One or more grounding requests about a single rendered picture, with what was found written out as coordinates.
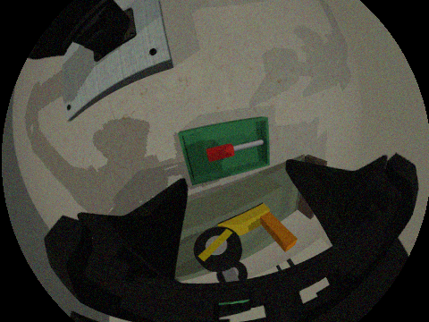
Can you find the yellow wedge with orange handle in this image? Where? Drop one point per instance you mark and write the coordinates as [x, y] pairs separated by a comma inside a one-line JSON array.
[[257, 216]]

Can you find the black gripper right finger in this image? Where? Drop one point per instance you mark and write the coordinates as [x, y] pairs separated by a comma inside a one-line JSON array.
[[333, 194]]

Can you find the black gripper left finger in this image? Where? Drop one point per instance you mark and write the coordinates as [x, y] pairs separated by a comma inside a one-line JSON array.
[[151, 232]]

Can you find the green trolley with black wheels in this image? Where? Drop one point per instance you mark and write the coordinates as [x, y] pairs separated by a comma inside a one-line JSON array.
[[219, 250]]

